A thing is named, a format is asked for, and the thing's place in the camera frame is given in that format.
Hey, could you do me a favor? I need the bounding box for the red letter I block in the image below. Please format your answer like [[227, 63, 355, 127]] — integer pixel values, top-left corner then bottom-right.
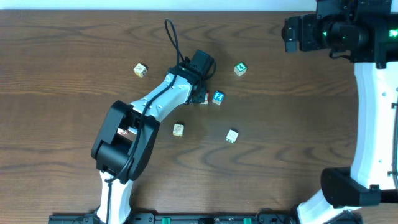
[[201, 91, 209, 105]]

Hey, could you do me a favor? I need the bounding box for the blue number 2 block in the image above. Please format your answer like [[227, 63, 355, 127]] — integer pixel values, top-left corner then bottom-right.
[[212, 91, 224, 105]]

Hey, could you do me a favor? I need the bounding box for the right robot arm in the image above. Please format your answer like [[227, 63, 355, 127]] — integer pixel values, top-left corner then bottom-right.
[[281, 0, 397, 223]]

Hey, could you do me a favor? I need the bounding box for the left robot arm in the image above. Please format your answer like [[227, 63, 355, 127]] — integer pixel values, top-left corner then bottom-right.
[[91, 62, 212, 223]]

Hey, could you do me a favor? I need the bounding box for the yellow edged plain block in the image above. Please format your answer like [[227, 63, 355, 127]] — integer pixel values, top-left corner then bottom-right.
[[173, 124, 184, 137]]

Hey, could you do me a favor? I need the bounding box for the green number 4 block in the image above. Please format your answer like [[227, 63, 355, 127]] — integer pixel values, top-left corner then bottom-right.
[[234, 62, 247, 76]]

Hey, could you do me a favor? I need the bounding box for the green edged plain block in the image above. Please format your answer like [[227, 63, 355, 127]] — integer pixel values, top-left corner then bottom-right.
[[226, 129, 239, 144]]

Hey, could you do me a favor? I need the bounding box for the yellow picture block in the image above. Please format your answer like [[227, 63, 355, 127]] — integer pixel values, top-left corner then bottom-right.
[[133, 63, 147, 77]]

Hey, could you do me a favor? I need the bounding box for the red edged picture block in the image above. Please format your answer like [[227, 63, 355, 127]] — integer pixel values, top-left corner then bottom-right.
[[117, 128, 129, 136]]

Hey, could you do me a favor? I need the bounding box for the black mounting rail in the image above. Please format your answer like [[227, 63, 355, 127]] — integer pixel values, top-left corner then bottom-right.
[[48, 213, 299, 224]]

